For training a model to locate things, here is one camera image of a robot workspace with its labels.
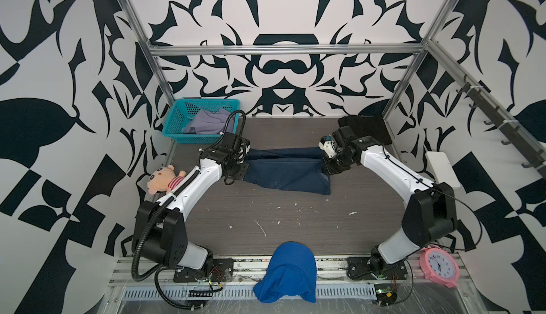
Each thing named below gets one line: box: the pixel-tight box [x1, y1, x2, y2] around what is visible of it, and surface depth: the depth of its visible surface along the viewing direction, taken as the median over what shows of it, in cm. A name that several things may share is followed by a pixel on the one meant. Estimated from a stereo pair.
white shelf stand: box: [425, 151, 461, 189], surface depth 76 cm
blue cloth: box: [252, 241, 318, 304], surface depth 71 cm
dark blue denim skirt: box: [243, 147, 331, 196], surface depth 89 cm
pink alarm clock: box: [419, 245, 460, 288], surface depth 74 cm
